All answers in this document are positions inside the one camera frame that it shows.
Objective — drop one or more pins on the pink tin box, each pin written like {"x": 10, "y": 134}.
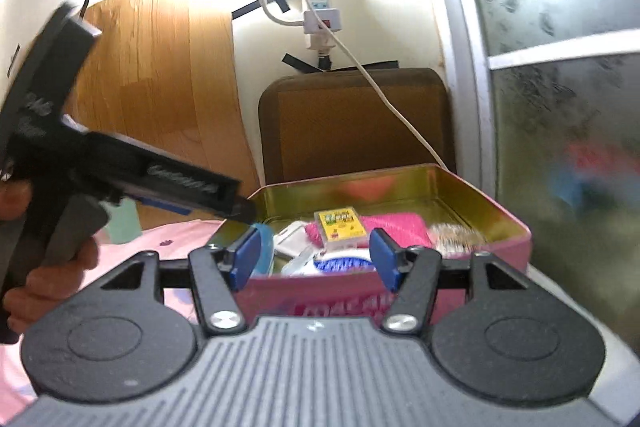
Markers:
{"x": 310, "y": 292}

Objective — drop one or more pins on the wooden board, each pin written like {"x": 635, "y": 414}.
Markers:
{"x": 165, "y": 82}

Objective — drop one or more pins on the mint green cup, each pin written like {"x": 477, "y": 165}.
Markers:
{"x": 125, "y": 222}

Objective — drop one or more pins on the pink knit headband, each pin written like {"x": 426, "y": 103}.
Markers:
{"x": 395, "y": 227}

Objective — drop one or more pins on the pink floral bedsheet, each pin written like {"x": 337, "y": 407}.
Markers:
{"x": 165, "y": 239}

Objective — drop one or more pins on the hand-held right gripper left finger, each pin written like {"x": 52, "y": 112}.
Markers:
{"x": 247, "y": 257}

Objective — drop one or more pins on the blue white packet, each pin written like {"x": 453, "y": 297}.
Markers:
{"x": 340, "y": 264}

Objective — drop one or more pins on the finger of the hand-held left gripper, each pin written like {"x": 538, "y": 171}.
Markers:
{"x": 246, "y": 211}

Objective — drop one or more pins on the person's left hand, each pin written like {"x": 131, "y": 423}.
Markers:
{"x": 45, "y": 287}

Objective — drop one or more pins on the window with white frame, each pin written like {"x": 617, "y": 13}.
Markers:
{"x": 475, "y": 82}

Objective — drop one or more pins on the white power strip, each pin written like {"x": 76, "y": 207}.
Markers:
{"x": 320, "y": 2}

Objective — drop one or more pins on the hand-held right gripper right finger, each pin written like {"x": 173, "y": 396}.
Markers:
{"x": 385, "y": 259}

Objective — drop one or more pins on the yellow card box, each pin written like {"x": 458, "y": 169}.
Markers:
{"x": 340, "y": 229}

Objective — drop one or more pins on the light blue round item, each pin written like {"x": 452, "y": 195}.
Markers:
{"x": 265, "y": 252}

